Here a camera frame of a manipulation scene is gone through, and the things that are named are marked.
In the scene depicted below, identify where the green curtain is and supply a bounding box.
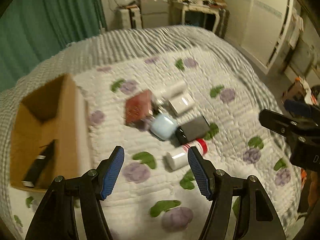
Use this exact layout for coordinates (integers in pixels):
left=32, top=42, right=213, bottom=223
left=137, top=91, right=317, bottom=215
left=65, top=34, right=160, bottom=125
left=1, top=0, right=107, bottom=90

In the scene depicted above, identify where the black rectangular box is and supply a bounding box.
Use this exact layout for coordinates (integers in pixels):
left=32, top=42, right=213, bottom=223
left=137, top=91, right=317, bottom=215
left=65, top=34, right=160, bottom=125
left=175, top=115, right=210, bottom=145

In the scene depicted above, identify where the red patterned wallet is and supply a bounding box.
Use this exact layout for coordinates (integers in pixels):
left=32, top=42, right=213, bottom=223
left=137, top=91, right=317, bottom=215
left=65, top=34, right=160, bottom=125
left=125, top=89, right=153, bottom=125

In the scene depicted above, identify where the white bottle red cap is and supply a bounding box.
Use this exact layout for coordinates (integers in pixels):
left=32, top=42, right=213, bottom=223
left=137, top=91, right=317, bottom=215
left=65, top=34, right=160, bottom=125
left=165, top=139, right=208, bottom=171

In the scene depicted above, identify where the light blue earbuds case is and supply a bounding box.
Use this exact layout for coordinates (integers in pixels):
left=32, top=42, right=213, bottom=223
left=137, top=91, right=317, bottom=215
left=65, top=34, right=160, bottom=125
left=149, top=114, right=177, bottom=141

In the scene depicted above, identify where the white plastic spray bottle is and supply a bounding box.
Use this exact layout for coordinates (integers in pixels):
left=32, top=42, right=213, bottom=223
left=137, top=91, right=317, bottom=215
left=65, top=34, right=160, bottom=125
left=153, top=80, right=187, bottom=105

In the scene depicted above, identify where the white dressing table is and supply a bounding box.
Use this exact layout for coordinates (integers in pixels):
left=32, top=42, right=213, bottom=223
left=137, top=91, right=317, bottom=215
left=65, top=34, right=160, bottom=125
left=171, top=0, right=227, bottom=34

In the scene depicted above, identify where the brown cardboard box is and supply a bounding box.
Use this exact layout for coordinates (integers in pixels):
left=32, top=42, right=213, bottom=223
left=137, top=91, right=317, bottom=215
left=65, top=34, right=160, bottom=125
left=10, top=74, right=92, bottom=192

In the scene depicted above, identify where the white square charger box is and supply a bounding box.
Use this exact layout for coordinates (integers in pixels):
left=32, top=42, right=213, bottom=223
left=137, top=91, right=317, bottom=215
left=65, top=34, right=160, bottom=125
left=169, top=92, right=195, bottom=116

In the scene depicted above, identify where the white suitcase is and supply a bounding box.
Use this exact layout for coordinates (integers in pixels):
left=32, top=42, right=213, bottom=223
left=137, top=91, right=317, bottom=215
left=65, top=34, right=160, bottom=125
left=116, top=7, right=143, bottom=29

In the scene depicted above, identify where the white louvered wardrobe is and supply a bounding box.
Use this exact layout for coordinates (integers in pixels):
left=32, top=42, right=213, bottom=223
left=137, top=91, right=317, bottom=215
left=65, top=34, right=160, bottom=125
left=225, top=0, right=304, bottom=74

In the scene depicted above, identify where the black tube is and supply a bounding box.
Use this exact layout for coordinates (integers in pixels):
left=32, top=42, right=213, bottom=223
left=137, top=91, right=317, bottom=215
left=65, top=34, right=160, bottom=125
left=22, top=139, right=55, bottom=188

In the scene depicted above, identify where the small grey refrigerator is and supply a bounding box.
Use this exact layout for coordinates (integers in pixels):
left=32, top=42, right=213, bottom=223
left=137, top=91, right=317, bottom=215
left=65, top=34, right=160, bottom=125
left=139, top=0, right=170, bottom=29

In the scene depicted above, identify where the grey checkered bed cover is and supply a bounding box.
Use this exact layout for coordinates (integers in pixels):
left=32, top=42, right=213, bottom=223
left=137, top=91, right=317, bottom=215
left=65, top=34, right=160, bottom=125
left=1, top=25, right=301, bottom=239

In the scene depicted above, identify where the white floral quilted mat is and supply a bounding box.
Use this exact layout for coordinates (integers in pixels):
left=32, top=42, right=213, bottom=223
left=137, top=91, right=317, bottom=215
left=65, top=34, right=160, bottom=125
left=10, top=49, right=300, bottom=239

